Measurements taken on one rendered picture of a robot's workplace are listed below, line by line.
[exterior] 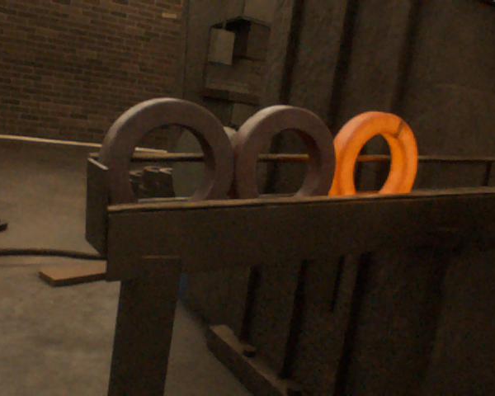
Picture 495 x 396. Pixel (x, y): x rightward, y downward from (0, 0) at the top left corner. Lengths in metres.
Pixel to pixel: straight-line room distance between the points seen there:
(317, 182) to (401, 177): 0.18
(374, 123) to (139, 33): 6.36
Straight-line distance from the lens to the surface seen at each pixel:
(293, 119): 0.80
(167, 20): 7.32
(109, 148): 0.68
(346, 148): 0.87
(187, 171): 2.24
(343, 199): 0.86
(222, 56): 5.29
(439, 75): 1.21
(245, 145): 0.76
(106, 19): 7.04
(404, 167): 0.97
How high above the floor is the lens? 0.77
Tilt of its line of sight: 9 degrees down
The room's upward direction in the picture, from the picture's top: 9 degrees clockwise
